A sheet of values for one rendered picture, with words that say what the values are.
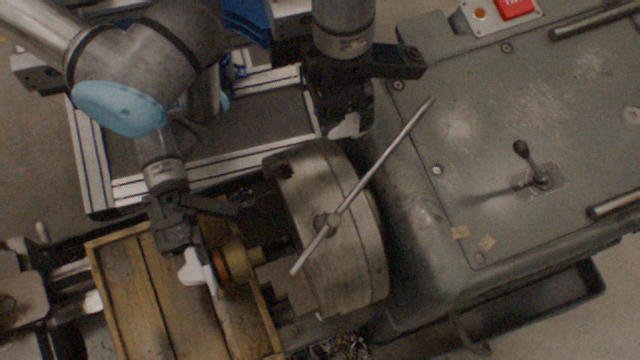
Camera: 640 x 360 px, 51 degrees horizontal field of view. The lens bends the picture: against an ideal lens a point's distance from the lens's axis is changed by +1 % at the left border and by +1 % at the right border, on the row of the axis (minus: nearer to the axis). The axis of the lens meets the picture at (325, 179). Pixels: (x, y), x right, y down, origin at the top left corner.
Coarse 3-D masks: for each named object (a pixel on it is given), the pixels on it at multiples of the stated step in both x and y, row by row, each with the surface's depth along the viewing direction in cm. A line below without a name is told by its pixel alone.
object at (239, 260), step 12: (228, 240) 117; (240, 240) 115; (216, 252) 116; (228, 252) 115; (240, 252) 115; (252, 252) 116; (216, 264) 114; (228, 264) 114; (240, 264) 114; (252, 264) 116; (264, 264) 117; (216, 276) 114; (228, 276) 115; (240, 276) 115; (252, 276) 116
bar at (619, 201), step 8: (632, 192) 106; (608, 200) 106; (616, 200) 106; (624, 200) 106; (632, 200) 106; (592, 208) 105; (600, 208) 105; (608, 208) 105; (616, 208) 105; (592, 216) 106; (600, 216) 105
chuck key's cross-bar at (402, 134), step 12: (432, 96) 99; (420, 108) 99; (408, 120) 99; (408, 132) 99; (396, 144) 99; (384, 156) 99; (372, 168) 99; (360, 180) 100; (348, 204) 100; (324, 228) 98; (312, 252) 98; (300, 264) 97
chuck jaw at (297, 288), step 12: (276, 264) 116; (288, 264) 117; (264, 276) 116; (276, 276) 116; (288, 276) 116; (300, 276) 116; (276, 288) 115; (288, 288) 115; (300, 288) 115; (300, 300) 114; (312, 300) 114; (300, 312) 113; (312, 312) 115; (336, 312) 117
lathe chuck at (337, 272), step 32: (288, 160) 112; (320, 160) 111; (288, 192) 107; (320, 192) 107; (352, 224) 106; (320, 256) 105; (352, 256) 107; (320, 288) 107; (352, 288) 109; (320, 320) 118
